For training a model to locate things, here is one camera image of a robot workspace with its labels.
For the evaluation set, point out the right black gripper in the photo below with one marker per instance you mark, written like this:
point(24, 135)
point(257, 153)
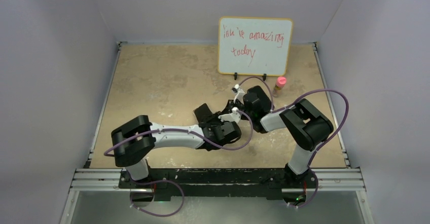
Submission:
point(230, 104)

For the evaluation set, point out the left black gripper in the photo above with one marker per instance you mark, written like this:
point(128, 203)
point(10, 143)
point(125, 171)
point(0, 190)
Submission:
point(215, 118)

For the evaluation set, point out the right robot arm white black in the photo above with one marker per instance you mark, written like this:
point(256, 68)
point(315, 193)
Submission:
point(305, 123)

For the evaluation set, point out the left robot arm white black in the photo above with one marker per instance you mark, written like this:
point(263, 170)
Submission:
point(136, 138)

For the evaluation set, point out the black phone without case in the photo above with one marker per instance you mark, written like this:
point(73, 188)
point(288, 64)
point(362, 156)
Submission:
point(262, 96)

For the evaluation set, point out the pink capped small bottle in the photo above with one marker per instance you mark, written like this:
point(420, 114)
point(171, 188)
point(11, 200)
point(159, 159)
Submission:
point(278, 86)

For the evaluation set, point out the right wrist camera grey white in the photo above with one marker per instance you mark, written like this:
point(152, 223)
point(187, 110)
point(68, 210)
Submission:
point(239, 93)

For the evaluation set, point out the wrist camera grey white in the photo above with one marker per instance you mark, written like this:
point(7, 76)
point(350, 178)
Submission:
point(233, 116)
point(239, 93)

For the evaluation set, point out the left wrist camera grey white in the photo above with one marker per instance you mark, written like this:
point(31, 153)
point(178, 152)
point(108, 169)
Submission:
point(233, 116)

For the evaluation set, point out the white board yellow frame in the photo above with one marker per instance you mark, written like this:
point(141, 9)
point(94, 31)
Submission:
point(254, 46)

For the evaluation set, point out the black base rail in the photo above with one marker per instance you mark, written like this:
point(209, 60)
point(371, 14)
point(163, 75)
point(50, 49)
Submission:
point(268, 183)

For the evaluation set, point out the aluminium frame rail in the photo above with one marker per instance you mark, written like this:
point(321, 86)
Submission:
point(330, 179)

